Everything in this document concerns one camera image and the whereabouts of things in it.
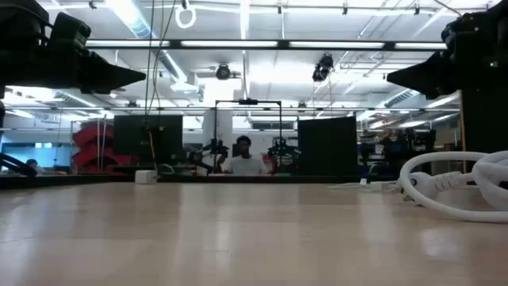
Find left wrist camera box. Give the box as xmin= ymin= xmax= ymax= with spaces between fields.
xmin=49 ymin=11 xmax=92 ymax=51

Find red shelf with bins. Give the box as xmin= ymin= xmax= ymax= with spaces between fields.
xmin=71 ymin=121 xmax=133 ymax=175

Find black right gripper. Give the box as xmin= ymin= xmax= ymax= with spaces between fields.
xmin=387 ymin=38 xmax=508 ymax=100

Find black monitor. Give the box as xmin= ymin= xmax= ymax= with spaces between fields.
xmin=113 ymin=114 xmax=185 ymax=164

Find black partition with yellow edge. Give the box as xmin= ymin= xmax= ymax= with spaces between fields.
xmin=459 ymin=87 xmax=508 ymax=154

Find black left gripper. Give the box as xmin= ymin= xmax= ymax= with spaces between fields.
xmin=0 ymin=37 xmax=147 ymax=95

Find black aluminium table frame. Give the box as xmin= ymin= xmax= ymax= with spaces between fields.
xmin=0 ymin=153 xmax=398 ymax=190

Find black standing panel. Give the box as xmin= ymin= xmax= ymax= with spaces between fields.
xmin=297 ymin=115 xmax=359 ymax=178

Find black hanging cables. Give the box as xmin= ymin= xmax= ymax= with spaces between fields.
xmin=143 ymin=0 xmax=179 ymax=117

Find black beam with light strips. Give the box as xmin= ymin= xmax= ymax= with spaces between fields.
xmin=85 ymin=38 xmax=448 ymax=52

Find white USB charger adapter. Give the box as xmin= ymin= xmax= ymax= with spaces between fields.
xmin=134 ymin=169 xmax=159 ymax=185

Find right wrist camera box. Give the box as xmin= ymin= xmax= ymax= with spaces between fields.
xmin=441 ymin=14 xmax=484 ymax=51

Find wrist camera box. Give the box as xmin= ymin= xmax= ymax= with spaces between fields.
xmin=49 ymin=11 xmax=92 ymax=51
xmin=441 ymin=14 xmax=484 ymax=51

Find white hanging cable loop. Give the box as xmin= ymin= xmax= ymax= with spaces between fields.
xmin=175 ymin=3 xmax=198 ymax=30

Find person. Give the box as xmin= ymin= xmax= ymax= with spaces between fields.
xmin=24 ymin=158 xmax=45 ymax=174
xmin=216 ymin=134 xmax=275 ymax=177

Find black background rig frame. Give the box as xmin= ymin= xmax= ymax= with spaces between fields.
xmin=214 ymin=99 xmax=284 ymax=176

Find black ceiling camera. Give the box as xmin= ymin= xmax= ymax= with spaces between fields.
xmin=215 ymin=63 xmax=233 ymax=81
xmin=311 ymin=53 xmax=335 ymax=83

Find white power cord with plug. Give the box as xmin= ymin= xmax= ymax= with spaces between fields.
xmin=398 ymin=149 xmax=508 ymax=224

